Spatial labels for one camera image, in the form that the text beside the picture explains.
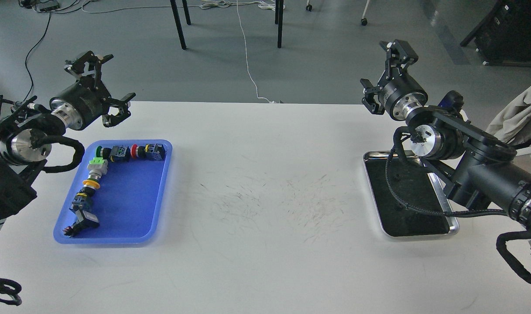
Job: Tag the metal tray with black mat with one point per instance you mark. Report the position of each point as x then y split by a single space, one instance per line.
417 188

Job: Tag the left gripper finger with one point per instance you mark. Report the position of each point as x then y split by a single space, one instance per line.
123 110
87 65

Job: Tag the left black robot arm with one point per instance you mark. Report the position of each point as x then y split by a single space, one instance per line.
32 137

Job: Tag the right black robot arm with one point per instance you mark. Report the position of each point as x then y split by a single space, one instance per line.
475 167

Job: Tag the yellow ring button switch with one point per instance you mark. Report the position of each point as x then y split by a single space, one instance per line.
83 198

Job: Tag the blue plastic tray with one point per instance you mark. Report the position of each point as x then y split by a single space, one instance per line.
127 204

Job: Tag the black cabinet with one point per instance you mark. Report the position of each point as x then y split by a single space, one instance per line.
503 36

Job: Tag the green push button switch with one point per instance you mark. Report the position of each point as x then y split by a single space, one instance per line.
117 153

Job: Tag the white green button switch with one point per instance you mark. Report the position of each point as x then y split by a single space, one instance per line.
98 167

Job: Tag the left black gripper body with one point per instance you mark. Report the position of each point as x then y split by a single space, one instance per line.
80 104

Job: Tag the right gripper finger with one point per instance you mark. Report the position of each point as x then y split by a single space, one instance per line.
368 100
399 56

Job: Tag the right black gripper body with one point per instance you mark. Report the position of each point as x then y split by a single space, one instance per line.
400 92

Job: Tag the red push button switch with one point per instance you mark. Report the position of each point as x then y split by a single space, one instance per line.
152 152

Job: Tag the beige cloth on chair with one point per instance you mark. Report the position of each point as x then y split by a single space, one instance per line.
512 125

